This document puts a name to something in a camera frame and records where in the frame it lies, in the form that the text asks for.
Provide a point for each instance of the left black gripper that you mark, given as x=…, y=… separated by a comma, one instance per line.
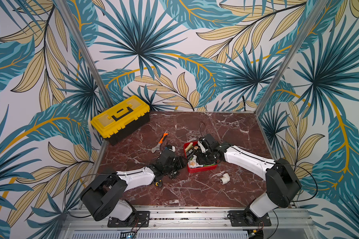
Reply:
x=181, y=164

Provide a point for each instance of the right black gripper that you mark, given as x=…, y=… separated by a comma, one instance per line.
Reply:
x=203, y=155

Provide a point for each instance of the red storage box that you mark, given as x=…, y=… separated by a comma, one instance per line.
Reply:
x=188, y=149

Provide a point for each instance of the white drycake cookie packet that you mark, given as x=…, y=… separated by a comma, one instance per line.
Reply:
x=192, y=163

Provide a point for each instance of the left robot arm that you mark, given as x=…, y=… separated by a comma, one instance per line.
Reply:
x=103, y=196

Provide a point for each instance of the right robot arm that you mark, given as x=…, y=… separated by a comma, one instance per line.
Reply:
x=282, y=184

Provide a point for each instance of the white pipe elbow fitting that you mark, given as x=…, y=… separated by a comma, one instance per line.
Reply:
x=225, y=178

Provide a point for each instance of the yellow black toolbox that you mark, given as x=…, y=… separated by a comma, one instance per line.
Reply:
x=121, y=120

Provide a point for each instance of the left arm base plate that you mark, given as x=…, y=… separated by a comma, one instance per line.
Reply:
x=138, y=219

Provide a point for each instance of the aluminium front rail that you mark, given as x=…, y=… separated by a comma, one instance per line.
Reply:
x=192, y=223

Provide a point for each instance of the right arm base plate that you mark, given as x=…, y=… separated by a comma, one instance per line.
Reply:
x=247, y=219

